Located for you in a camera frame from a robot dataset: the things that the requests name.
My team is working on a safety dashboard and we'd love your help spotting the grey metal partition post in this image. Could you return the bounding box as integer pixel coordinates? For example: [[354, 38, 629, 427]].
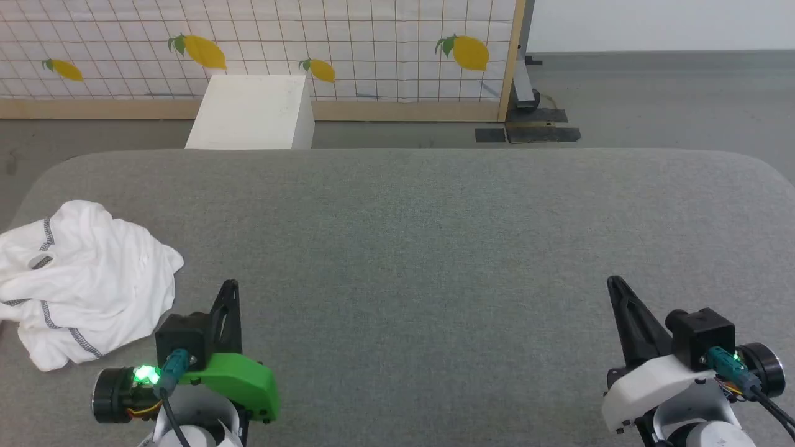
[[506, 0, 542, 114]]

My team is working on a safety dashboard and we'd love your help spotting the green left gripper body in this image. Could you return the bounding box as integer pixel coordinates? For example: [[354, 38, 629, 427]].
[[93, 353, 281, 426]]

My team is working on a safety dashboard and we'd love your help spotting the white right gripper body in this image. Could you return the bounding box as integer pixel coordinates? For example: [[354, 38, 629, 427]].
[[601, 343, 787, 435]]

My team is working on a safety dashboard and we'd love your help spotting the lemon print partition screen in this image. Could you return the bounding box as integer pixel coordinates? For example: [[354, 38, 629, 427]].
[[0, 0, 526, 122]]

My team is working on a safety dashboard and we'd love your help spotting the white garment with grey stitching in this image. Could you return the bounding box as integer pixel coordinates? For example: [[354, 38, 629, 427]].
[[0, 200, 185, 372]]

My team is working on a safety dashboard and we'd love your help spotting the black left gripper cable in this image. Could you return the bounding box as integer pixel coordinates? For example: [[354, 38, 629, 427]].
[[155, 349, 192, 447]]

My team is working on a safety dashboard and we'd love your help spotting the large black floor plate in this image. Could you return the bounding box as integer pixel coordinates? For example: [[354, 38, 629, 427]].
[[505, 108, 582, 145]]

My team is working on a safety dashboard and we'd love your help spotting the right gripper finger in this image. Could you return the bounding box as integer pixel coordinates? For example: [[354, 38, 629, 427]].
[[607, 276, 675, 369]]

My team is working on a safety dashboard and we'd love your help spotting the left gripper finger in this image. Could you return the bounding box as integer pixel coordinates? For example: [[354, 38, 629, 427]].
[[208, 279, 243, 357]]

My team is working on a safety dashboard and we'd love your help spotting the white box pedestal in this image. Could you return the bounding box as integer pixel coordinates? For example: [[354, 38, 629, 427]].
[[185, 74, 316, 150]]

